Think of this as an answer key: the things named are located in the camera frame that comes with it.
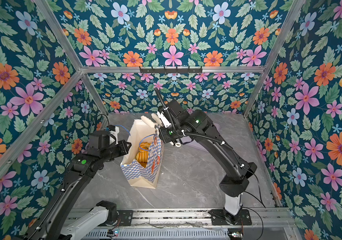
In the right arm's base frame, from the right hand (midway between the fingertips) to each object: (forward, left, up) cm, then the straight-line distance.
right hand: (163, 133), depth 65 cm
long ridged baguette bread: (+2, +15, -25) cm, 30 cm away
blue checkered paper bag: (-10, +14, -25) cm, 30 cm away
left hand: (+1, +15, -7) cm, 17 cm away
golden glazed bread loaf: (+12, +16, -28) cm, 34 cm away
